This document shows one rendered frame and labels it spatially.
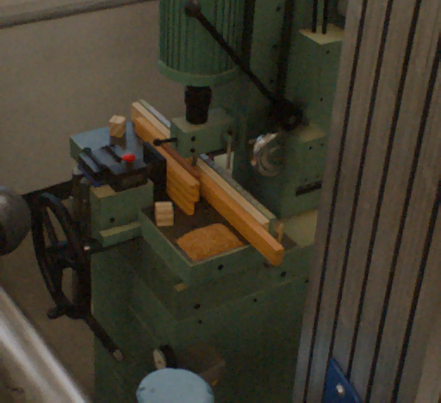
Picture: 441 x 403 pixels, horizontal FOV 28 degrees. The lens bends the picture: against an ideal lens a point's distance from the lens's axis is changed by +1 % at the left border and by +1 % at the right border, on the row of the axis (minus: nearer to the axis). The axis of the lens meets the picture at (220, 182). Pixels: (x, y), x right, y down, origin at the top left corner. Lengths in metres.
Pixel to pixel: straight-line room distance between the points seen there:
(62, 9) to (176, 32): 1.43
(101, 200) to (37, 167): 1.55
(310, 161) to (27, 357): 0.88
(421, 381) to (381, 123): 0.26
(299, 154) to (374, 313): 1.00
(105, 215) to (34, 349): 0.67
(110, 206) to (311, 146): 0.46
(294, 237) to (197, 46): 0.55
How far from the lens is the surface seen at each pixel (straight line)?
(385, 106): 0.91
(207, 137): 2.00
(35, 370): 1.34
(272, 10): 1.91
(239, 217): 1.93
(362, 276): 1.01
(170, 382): 1.40
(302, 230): 2.15
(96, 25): 3.34
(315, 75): 1.89
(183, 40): 1.84
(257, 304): 2.11
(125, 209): 1.98
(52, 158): 3.49
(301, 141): 1.94
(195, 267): 1.85
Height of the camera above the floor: 2.05
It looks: 33 degrees down
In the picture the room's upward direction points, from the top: 4 degrees clockwise
